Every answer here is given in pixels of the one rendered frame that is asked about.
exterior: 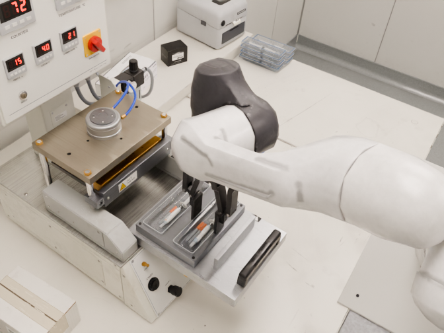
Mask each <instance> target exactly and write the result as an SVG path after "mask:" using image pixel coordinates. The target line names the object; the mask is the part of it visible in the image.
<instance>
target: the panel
mask: <svg viewBox="0 0 444 333"><path fill-rule="evenodd" d="M129 264H130V266H131V268H132V270H133V272H134V274H135V276H136V277H137V279H138V281H139V283H140V285H141V287H142V289H143V291H144V293H145V295H146V297H147V299H148V301H149V303H150V305H151V307H152V309H153V311H154V313H155V315H156V317H157V318H158V317H159V316H160V315H161V313H162V312H163V311H164V310H165V309H166V308H167V307H168V306H169V305H170V304H171V302H172V301H173V300H174V299H175V298H176V296H174V295H172V294H171V293H169V292H168V287H169V286H170V285H177V286H179V287H181V288H182V289H184V288H185V287H186V285H187V284H188V283H189V282H190V281H191V279H190V278H188V277H187V276H185V275H184V274H182V273H181V272H179V271H178V270H176V269H174V268H173V267H172V266H170V265H168V264H167V263H166V262H164V261H162V260H161V259H160V258H158V257H156V256H155V255H154V254H152V253H150V252H149V251H148V250H146V249H144V248H142V249H141V250H140V251H139V252H138V253H137V254H136V255H135V256H134V257H133V258H132V259H131V260H130V261H129ZM155 278H156V279H158V280H159V287H158V289H156V290H154V291H153V290H151V289H150V283H151V280H152V279H155Z"/></svg>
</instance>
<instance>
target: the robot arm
mask: <svg viewBox="0 0 444 333"><path fill-rule="evenodd" d="M190 108H191V110H192V115H191V117H190V118H185V119H182V120H181V122H180V123H179V125H178V127H177V129H176V131H175V133H174V135H173V137H172V141H171V149H172V156H173V157H174V159H175V161H176V163H177V165H178V166H179V168H180V170H182V171H183V179H182V190H183V191H184V192H187V193H189V197H190V205H191V206H192V211H191V220H193V219H194V218H195V217H196V216H197V215H198V214H199V213H200V212H201V211H202V197H203V193H202V192H200V190H201V187H202V185H203V183H204V181H208V182H209V183H210V184H211V189H212V190H214V193H215V199H216V202H217V208H218V210H217V211H216V212H215V220H214V231H213V233H214V234H217V233H218V232H219V231H220V230H221V229H222V228H223V227H224V222H226V220H227V217H231V216H232V214H234V212H235V211H236V210H237V201H238V193H239V191H240V192H242V193H244V194H248V195H249V196H253V197H255V198H258V199H260V200H264V201H265V202H269V203H271V204H274V205H277V206H280V207H290V208H295V209H302V210H307V211H314V212H319V213H323V214H325V215H328V216H330V217H333V218H335V219H339V220H340V221H344V222H346V223H349V224H351V225H355V226H356V227H359V228H360V229H363V230H364V231H367V232H368V233H370V234H372V235H374V236H376V237H378V238H380V239H384V240H387V241H391V242H395V243H398V244H402V245H405V246H409V247H412V248H415V250H416V256H417V259H418V262H419V263H420V271H417V272H416V275H415V278H414V282H413V284H412V288H411V290H410V292H411V294H412V298H413V300H414V303H415V305H416V306H417V308H419V310H420V311H421V312H422V314H423V315H424V316H425V317H426V318H427V319H428V320H429V321H430V322H431V323H432V324H434V325H435V326H436V327H438V329H440V330H443V331H444V174H443V173H442V172H440V171H439V170H437V169H436V168H434V167H432V166H431V165H429V164H428V163H426V162H425V161H423V160H421V159H420V158H418V157H415V156H413V155H410V154H408V153H405V152H403V151H400V150H398V149H395V148H392V147H389V146H387V145H384V144H382V143H378V142H376V141H373V140H371V139H368V138H366V137H356V136H350V135H334V136H332V137H327V138H325V139H321V140H319V141H315V142H312V143H308V144H306V145H302V146H299V147H296V148H293V149H289V150H286V151H282V152H277V153H263V152H264V151H267V150H269V149H271V148H273V147H274V146H275V144H276V141H277V139H278V137H279V123H278V117H277V114H276V111H275V110H274V109H273V108H272V107H271V105H270V104H269V103H268V102H267V101H266V100H264V99H263V98H260V97H259V96H257V95H256V94H255V93H254V92H253V91H252V89H251V88H250V87H249V85H248V83H247V82H246V80H245V78H244V75H243V73H242V70H241V67H240V65H239V63H237V62H236V61H234V60H231V59H225V58H220V57H218V58H215V59H211V60H208V61H205V62H203V63H200V64H199V65H198V66H197V67H196V68H195V70H194V76H193V80H192V86H191V96H190ZM194 178H195V181H194ZM226 187H227V188H228V190H227V191H226Z"/></svg>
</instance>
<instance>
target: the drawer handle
mask: <svg viewBox="0 0 444 333"><path fill-rule="evenodd" d="M280 238H281V232H280V231H279V230H277V229H274V230H273V231H272V233H271V234H270V235H269V237H268V238H267V239H266V240H265V241H264V242H263V244H262V245H261V246H260V248H259V249H258V250H257V251H256V252H255V254H254V255H253V256H252V258H251V259H250V260H249V261H248V262H247V264H246V265H245V266H244V268H243V269H242V270H241V271H240V272H239V275H238V278H237V284H239V285H240V286H241V287H243V288H245V287H246V285H247V281H248V279H249V277H250V276H251V275H252V274H253V273H254V271H255V270H256V269H257V267H258V266H259V265H260V264H261V262H262V261H263V259H265V257H266V256H267V255H268V253H269V252H270V251H271V249H272V248H273V247H274V246H275V244H276V245H278V244H279V242H280Z"/></svg>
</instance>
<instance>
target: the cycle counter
mask: <svg viewBox="0 0 444 333"><path fill-rule="evenodd" d="M1 10H2V13H3V18H4V20H7V19H10V18H12V17H15V16H17V15H19V14H21V13H24V12H26V11H28V7H27V3H26V0H14V1H11V2H9V3H6V4H4V5H1Z"/></svg>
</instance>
